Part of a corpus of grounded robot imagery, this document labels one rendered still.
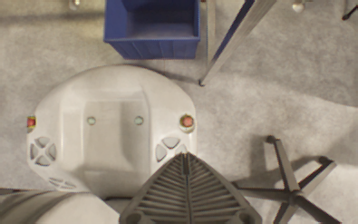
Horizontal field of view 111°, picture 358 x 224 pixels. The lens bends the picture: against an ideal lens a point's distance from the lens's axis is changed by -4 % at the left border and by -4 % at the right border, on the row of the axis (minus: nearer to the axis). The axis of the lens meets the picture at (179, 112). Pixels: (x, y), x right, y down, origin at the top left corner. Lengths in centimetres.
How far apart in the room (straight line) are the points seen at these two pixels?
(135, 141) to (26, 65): 92
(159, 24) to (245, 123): 74
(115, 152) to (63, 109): 21
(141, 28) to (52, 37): 56
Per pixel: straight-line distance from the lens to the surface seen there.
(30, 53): 124
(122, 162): 51
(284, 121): 95
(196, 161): 16
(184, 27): 88
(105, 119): 51
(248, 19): 29
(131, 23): 94
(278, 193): 90
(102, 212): 26
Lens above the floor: 74
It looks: 89 degrees down
